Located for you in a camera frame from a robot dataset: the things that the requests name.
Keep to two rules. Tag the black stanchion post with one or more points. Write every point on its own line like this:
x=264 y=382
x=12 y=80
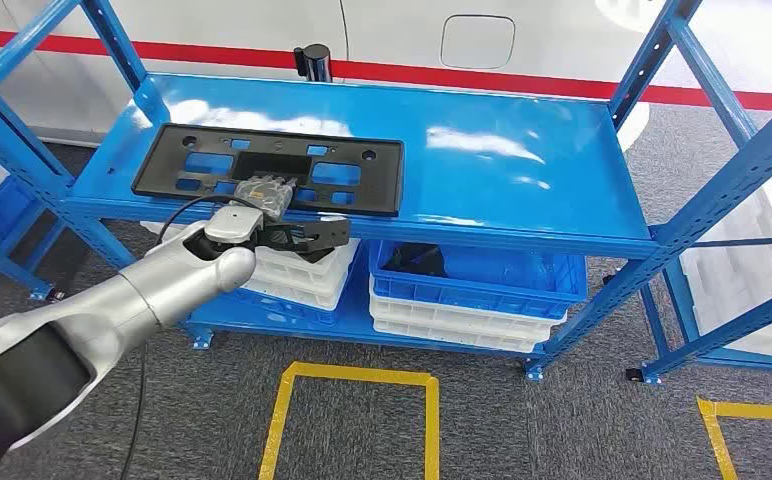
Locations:
x=313 y=63

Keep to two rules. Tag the red barrier belt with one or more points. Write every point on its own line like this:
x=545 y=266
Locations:
x=492 y=79

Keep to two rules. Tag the large white plastic bin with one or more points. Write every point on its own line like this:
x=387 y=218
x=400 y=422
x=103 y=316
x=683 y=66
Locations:
x=757 y=265

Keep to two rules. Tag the blue plastic crate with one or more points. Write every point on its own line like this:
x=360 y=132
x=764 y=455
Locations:
x=479 y=291

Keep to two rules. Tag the yellow floor tape square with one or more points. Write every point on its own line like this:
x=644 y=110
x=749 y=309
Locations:
x=757 y=412
x=359 y=373

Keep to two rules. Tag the blue metal shelf rack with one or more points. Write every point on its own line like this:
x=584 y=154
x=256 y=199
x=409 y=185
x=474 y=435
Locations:
x=492 y=166
x=2 y=218
x=730 y=328

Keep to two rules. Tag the black plastic plate frame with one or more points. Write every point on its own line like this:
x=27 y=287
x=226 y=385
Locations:
x=161 y=166

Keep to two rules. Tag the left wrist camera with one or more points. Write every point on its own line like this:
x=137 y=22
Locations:
x=313 y=235

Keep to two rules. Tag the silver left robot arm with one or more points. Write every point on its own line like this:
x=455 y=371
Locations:
x=94 y=311

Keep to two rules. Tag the black part in crate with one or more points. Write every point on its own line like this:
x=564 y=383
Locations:
x=416 y=260

